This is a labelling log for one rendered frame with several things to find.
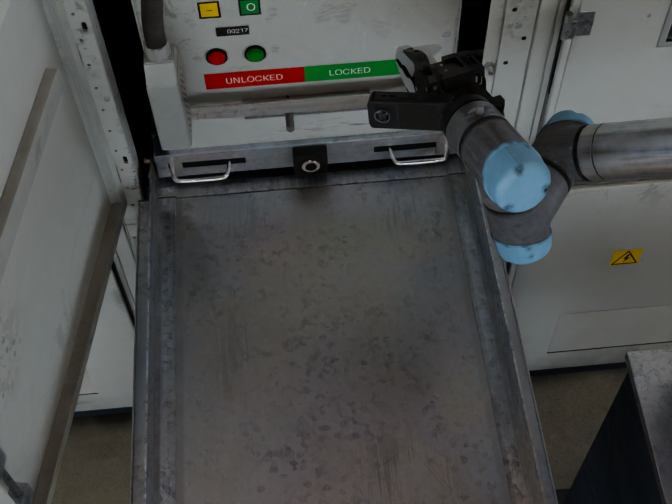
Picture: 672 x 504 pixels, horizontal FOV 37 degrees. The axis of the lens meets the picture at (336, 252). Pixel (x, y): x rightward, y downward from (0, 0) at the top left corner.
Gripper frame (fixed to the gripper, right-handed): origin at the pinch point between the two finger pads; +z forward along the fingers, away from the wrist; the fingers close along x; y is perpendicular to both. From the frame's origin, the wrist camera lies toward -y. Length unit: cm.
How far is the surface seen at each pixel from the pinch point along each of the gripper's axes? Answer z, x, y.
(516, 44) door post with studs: 3.1, -5.8, 20.5
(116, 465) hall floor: 42, -115, -64
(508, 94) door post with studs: 6.0, -16.6, 20.7
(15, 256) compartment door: -7, -10, -59
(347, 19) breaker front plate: 12.7, 0.6, -3.0
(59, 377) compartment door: -3, -37, -61
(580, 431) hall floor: 11, -124, 43
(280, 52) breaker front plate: 16.9, -4.2, -13.3
